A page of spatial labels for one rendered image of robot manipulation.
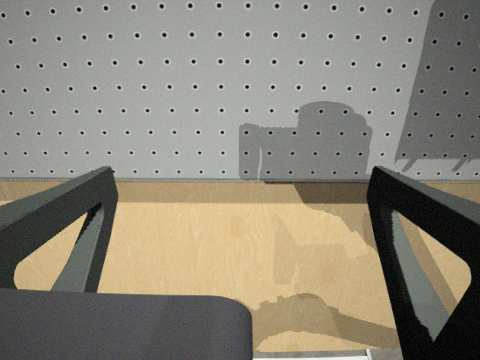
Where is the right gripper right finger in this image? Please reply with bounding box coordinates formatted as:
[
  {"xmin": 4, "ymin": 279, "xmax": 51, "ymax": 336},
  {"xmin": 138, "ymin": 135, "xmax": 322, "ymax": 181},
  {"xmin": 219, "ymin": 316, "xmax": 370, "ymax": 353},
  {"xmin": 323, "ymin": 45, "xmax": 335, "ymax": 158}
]
[{"xmin": 367, "ymin": 166, "xmax": 480, "ymax": 360}]

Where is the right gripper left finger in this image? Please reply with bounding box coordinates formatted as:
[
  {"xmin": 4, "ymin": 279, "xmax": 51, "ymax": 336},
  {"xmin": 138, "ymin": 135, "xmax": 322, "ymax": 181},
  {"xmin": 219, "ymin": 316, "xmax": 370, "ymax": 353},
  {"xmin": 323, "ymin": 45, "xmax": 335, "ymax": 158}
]
[{"xmin": 0, "ymin": 166, "xmax": 118, "ymax": 293}]

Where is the grey perforated base plate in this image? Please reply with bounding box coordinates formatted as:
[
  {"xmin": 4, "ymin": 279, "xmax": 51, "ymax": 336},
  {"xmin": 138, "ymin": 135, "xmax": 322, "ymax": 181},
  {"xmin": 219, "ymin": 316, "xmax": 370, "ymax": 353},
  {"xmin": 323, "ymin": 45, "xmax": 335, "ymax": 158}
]
[{"xmin": 0, "ymin": 0, "xmax": 480, "ymax": 182}]

